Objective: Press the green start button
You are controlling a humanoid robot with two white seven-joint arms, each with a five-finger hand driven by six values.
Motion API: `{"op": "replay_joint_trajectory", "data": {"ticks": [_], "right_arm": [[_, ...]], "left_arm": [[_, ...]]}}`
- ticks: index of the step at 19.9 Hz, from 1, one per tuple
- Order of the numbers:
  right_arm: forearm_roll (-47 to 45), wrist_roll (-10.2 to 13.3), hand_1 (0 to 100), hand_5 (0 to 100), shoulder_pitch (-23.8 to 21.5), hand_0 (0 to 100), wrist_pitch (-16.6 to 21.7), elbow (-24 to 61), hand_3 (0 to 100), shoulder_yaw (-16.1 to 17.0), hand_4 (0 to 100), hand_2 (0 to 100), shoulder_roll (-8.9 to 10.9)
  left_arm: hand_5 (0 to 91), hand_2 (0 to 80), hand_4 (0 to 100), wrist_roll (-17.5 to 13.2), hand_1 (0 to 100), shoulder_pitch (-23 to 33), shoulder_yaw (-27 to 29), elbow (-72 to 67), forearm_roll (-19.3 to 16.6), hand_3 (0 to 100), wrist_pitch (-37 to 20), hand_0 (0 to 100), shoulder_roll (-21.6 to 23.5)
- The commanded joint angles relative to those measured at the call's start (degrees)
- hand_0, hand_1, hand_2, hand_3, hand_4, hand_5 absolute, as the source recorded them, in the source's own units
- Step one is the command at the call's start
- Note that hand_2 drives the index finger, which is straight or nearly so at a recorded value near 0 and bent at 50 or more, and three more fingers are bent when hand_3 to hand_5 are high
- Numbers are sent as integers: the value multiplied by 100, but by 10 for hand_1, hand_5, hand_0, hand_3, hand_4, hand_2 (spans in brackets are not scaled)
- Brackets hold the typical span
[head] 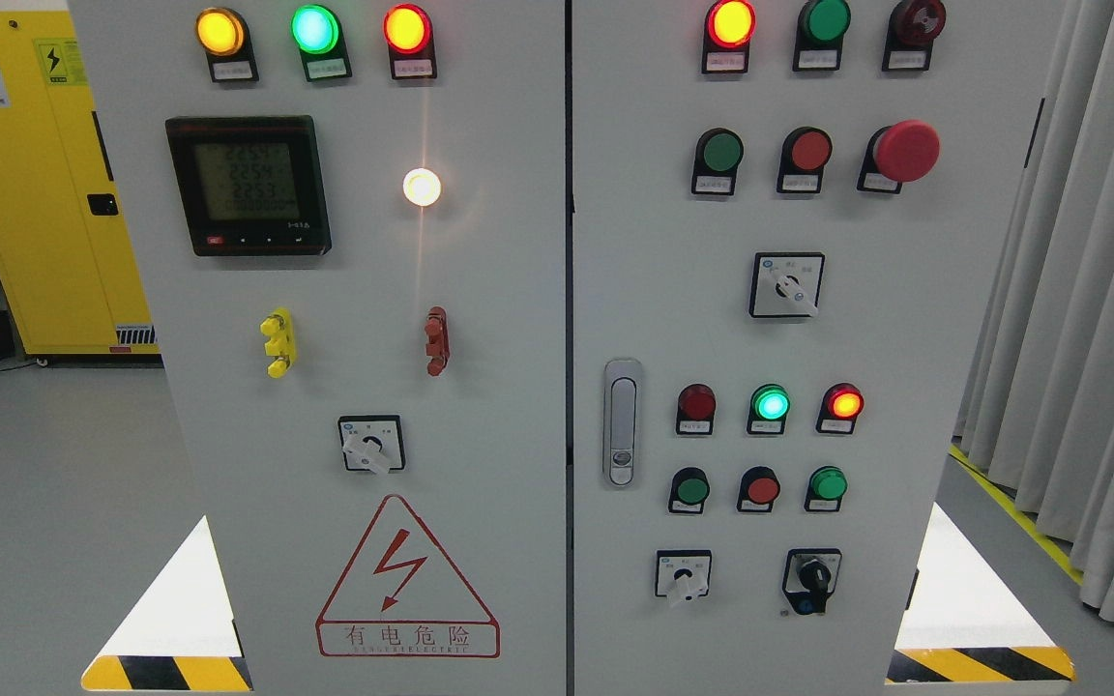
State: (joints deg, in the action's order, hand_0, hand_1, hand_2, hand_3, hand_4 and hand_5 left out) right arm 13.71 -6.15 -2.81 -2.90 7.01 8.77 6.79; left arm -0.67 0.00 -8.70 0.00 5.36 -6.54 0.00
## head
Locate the green start push button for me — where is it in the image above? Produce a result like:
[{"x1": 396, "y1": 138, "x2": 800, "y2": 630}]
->
[{"x1": 667, "y1": 467, "x2": 709, "y2": 514}]

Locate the red push button lower row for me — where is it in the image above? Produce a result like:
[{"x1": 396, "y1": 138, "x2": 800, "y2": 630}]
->
[{"x1": 737, "y1": 465, "x2": 779, "y2": 512}]

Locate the red push button row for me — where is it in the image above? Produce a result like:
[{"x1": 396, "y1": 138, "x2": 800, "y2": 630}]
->
[
  {"x1": 776, "y1": 125, "x2": 833, "y2": 195},
  {"x1": 737, "y1": 465, "x2": 779, "y2": 512}
]

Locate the green push button upper row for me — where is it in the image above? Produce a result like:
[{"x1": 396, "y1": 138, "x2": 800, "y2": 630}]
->
[{"x1": 690, "y1": 128, "x2": 746, "y2": 195}]

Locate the green push button lower right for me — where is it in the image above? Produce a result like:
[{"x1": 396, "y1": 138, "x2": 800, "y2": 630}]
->
[{"x1": 804, "y1": 464, "x2": 848, "y2": 512}]

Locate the red push button upper row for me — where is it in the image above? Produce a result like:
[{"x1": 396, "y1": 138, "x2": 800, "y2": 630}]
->
[{"x1": 776, "y1": 125, "x2": 833, "y2": 195}]

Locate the red mushroom emergency stop button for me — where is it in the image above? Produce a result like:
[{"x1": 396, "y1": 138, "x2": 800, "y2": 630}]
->
[{"x1": 856, "y1": 119, "x2": 941, "y2": 194}]

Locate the grey electrical control cabinet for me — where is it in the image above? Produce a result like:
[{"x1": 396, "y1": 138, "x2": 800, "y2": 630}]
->
[{"x1": 70, "y1": 1, "x2": 1066, "y2": 695}]

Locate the red test terminal block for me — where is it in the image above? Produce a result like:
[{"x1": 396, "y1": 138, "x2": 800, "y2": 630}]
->
[{"x1": 424, "y1": 305, "x2": 451, "y2": 376}]

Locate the red indicator lamp lower left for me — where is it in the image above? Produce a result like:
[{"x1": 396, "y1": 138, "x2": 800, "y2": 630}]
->
[{"x1": 675, "y1": 384, "x2": 717, "y2": 437}]

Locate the red indicator lamp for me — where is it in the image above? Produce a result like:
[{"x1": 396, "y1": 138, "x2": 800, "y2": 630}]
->
[
  {"x1": 700, "y1": 0, "x2": 756, "y2": 73},
  {"x1": 815, "y1": 383, "x2": 864, "y2": 435},
  {"x1": 383, "y1": 3, "x2": 437, "y2": 80},
  {"x1": 675, "y1": 384, "x2": 717, "y2": 437}
]

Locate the white lit indicator lamp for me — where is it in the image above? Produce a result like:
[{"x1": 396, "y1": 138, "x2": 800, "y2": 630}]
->
[{"x1": 402, "y1": 167, "x2": 443, "y2": 208}]

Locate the green indicator lamp lower middle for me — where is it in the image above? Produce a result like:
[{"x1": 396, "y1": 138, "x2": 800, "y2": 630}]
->
[{"x1": 746, "y1": 383, "x2": 791, "y2": 437}]

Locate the green indicator lamp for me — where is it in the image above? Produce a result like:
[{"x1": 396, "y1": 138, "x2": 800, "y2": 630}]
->
[
  {"x1": 746, "y1": 383, "x2": 791, "y2": 437},
  {"x1": 290, "y1": 4, "x2": 352, "y2": 82},
  {"x1": 792, "y1": 0, "x2": 852, "y2": 73}
]

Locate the yellow test terminal block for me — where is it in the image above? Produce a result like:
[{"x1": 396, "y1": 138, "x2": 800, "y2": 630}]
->
[{"x1": 258, "y1": 305, "x2": 296, "y2": 379}]

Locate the red indicator lamp lower right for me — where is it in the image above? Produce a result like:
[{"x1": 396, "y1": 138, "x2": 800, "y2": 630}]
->
[{"x1": 815, "y1": 383, "x2": 864, "y2": 435}]

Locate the red electric danger warning sticker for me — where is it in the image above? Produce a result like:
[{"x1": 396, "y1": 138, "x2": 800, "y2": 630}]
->
[{"x1": 315, "y1": 494, "x2": 501, "y2": 659}]

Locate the black digital power meter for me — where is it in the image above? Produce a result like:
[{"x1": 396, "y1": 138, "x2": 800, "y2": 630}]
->
[{"x1": 166, "y1": 115, "x2": 332, "y2": 257}]

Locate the red indicator lamp top left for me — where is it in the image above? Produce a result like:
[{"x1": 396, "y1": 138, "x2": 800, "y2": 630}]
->
[{"x1": 383, "y1": 3, "x2": 437, "y2": 80}]

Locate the red indicator lamp top right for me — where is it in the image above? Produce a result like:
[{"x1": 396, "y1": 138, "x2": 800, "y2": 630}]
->
[{"x1": 700, "y1": 0, "x2": 756, "y2": 73}]

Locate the green indicator lamp top left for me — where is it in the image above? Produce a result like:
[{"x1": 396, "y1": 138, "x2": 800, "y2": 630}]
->
[{"x1": 290, "y1": 4, "x2": 352, "y2": 82}]

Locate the green indicator lamp top right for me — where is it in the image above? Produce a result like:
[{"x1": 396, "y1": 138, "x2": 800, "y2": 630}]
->
[{"x1": 792, "y1": 0, "x2": 852, "y2": 73}]

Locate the yellow indicator lamp top left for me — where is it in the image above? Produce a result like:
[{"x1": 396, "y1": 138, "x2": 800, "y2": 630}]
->
[{"x1": 195, "y1": 6, "x2": 258, "y2": 84}]

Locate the dark red buzzer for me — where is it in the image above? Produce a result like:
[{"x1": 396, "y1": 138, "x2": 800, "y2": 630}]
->
[{"x1": 881, "y1": 0, "x2": 948, "y2": 72}]

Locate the grey curtain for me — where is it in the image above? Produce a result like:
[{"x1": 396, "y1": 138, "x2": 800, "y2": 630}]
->
[{"x1": 956, "y1": 1, "x2": 1114, "y2": 623}]

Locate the yellow safety storage cabinet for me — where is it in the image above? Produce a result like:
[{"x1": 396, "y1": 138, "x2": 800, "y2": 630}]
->
[{"x1": 0, "y1": 10, "x2": 159, "y2": 357}]

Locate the silver cabinet door handle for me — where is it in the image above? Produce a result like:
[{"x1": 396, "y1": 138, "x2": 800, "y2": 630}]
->
[{"x1": 602, "y1": 357, "x2": 644, "y2": 486}]

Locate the left door rotary selector switch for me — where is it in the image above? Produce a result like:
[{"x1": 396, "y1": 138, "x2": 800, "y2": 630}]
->
[{"x1": 338, "y1": 415, "x2": 405, "y2": 476}]

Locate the right door upper rotary switch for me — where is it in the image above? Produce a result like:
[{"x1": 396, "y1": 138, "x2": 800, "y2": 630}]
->
[{"x1": 747, "y1": 252, "x2": 825, "y2": 320}]

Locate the lower left rotary selector switch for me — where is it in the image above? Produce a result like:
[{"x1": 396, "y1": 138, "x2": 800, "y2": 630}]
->
[{"x1": 654, "y1": 549, "x2": 713, "y2": 607}]

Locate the black key selector switch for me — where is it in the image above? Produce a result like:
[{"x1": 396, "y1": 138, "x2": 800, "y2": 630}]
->
[{"x1": 781, "y1": 549, "x2": 841, "y2": 616}]

